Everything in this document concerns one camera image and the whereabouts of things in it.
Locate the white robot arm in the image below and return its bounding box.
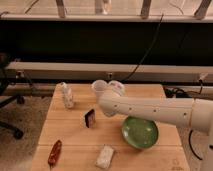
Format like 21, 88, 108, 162
92, 80, 213, 171

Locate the black standing eraser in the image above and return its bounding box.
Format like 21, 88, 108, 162
84, 109, 96, 128

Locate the clear plastic cup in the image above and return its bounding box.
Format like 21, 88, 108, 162
91, 80, 108, 98

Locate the small white bottle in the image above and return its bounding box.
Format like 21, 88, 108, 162
60, 82, 74, 109

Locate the green ceramic bowl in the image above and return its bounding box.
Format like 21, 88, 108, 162
121, 116, 159, 149

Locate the red chip bag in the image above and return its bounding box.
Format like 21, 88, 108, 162
48, 140, 62, 167

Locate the black office chair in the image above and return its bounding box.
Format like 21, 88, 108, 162
0, 53, 25, 139

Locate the black hanging cable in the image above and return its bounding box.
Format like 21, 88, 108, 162
121, 13, 165, 82

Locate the black cable on floor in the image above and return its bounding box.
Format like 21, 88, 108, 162
188, 129, 204, 162

